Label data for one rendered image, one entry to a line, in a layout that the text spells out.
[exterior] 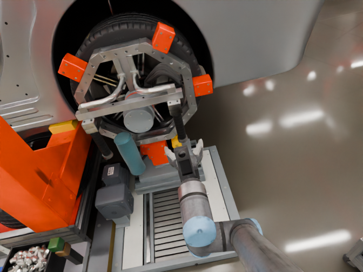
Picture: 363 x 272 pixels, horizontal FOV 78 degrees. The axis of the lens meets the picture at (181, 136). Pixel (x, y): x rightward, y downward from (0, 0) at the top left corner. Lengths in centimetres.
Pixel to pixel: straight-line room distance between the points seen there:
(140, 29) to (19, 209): 89
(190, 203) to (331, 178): 135
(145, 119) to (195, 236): 54
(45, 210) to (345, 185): 174
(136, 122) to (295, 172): 125
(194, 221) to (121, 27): 80
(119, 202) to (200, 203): 74
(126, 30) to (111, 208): 91
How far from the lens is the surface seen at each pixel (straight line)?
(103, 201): 136
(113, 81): 117
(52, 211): 113
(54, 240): 104
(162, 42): 97
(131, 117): 97
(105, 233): 160
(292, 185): 176
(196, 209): 65
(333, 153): 203
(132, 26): 105
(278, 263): 47
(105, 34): 107
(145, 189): 164
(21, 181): 101
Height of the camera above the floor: 142
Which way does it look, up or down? 42 degrees down
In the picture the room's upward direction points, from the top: 14 degrees counter-clockwise
